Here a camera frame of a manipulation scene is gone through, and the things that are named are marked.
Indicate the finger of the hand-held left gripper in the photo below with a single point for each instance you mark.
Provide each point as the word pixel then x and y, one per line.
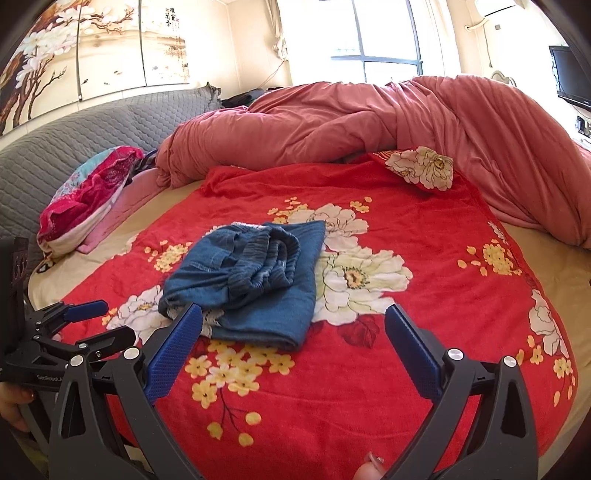
pixel 108 340
pixel 85 309

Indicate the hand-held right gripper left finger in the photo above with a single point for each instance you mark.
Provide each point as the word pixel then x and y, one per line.
pixel 175 350

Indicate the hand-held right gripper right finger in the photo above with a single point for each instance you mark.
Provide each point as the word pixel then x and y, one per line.
pixel 413 355

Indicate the blue pants with lace trim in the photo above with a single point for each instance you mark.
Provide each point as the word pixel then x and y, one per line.
pixel 277 314

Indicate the person's left hand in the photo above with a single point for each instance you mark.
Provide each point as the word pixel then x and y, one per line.
pixel 14 408

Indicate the person's right hand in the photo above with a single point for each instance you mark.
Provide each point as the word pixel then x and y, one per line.
pixel 369 467

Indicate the red floral blanket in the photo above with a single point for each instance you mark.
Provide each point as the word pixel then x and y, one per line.
pixel 369 415

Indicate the pink pillow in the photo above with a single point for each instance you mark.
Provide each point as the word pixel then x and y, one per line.
pixel 124 207

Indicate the colourful floral pillow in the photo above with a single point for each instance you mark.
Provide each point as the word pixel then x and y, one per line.
pixel 87 194

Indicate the grey quilted headboard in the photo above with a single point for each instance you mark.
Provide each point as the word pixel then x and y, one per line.
pixel 69 138

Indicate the salmon pink quilt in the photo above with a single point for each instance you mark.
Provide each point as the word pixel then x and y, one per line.
pixel 323 124

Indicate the black object behind quilt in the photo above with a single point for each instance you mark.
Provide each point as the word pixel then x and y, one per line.
pixel 240 98

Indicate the window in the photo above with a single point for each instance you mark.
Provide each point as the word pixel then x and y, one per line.
pixel 378 37

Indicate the black television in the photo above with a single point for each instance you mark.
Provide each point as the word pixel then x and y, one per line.
pixel 572 76

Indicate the white air conditioner pipe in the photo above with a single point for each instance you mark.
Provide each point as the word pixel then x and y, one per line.
pixel 487 41

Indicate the white tied curtain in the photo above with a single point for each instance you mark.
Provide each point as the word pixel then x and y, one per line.
pixel 280 41

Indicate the white air conditioner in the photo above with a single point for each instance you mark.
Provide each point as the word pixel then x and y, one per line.
pixel 496 5

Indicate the floral wall painting panel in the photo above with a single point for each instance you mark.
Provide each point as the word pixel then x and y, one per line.
pixel 37 60
pixel 111 46
pixel 166 41

